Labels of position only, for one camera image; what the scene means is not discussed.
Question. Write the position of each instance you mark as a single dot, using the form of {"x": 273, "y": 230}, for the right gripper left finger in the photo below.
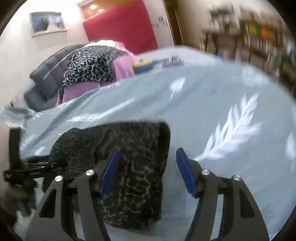
{"x": 54, "y": 219}

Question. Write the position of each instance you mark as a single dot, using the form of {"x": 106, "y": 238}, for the black leopard print pants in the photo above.
{"x": 135, "y": 197}

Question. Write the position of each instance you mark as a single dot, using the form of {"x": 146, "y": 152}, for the dark grey quilted headboard cushion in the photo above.
{"x": 48, "y": 78}

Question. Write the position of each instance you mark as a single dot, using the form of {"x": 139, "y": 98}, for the grey leaf print bedspread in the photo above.
{"x": 231, "y": 118}

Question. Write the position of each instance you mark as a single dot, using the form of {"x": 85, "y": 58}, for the black white leopard garment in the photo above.
{"x": 90, "y": 64}

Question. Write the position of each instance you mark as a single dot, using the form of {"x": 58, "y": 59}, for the pink cloth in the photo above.
{"x": 121, "y": 66}

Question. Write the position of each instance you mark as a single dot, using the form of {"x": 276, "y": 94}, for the yellow blue toy pot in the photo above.
{"x": 143, "y": 65}

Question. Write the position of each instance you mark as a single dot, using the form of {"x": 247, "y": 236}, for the wooden bookshelf with books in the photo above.
{"x": 255, "y": 37}

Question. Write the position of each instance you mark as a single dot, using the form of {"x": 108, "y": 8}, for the framed wall picture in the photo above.
{"x": 46, "y": 22}

